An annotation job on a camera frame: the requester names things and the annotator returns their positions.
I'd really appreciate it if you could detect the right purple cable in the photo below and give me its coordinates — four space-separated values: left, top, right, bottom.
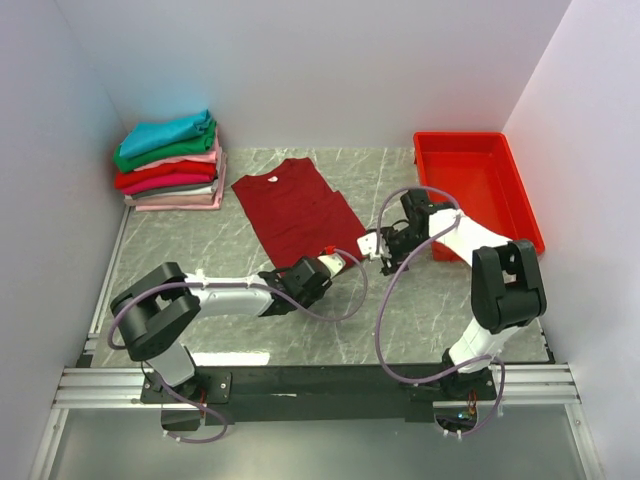
373 185 506 444

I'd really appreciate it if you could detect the green folded t-shirt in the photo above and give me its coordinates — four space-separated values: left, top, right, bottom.
112 121 217 173

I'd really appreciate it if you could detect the red folded t-shirt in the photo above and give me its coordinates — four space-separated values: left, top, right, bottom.
114 161 217 190

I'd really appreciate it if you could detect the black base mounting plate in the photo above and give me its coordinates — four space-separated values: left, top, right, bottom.
139 363 499 431

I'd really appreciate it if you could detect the light pink folded t-shirt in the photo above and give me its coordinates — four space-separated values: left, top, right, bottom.
135 136 222 172

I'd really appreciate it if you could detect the aluminium rail frame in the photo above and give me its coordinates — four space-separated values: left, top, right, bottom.
54 214 578 432

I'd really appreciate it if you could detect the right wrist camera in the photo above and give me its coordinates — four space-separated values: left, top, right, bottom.
357 231 389 261

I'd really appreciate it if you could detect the dark grey folded t-shirt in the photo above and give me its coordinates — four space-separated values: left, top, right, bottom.
129 184 214 198

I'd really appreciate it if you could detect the dark red t-shirt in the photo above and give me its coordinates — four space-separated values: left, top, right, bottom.
232 158 365 268

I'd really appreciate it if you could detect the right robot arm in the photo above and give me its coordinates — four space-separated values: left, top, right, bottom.
374 186 547 399

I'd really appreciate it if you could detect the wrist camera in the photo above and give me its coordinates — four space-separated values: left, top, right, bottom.
317 246 358 278
357 231 389 261

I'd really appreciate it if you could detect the turquoise folded t-shirt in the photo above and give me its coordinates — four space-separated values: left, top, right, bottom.
120 109 215 158

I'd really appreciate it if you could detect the red plastic bin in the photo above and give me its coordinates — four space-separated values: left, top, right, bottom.
413 132 545 255

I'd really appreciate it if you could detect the purple cable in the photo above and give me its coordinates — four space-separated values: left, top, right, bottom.
373 185 506 444
107 247 370 445

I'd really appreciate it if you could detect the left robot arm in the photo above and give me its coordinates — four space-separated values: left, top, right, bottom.
108 254 345 402

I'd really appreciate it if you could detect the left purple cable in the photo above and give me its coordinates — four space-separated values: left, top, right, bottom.
107 247 370 445

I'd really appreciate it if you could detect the pink bottom folded t-shirt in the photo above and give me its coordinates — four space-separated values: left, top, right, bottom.
124 153 228 211

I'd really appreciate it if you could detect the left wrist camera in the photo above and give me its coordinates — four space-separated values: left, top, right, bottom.
317 246 358 278

